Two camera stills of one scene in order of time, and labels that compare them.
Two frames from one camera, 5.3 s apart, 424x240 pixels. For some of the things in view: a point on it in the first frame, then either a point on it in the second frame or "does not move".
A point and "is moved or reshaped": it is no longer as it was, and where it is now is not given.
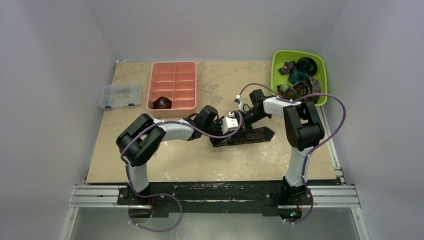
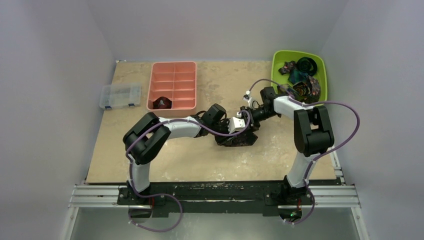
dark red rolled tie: [162, 102] does not move
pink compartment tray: [175, 80] does not move
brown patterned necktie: [261, 134] is moved or reshaped
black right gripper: [245, 122] does not move
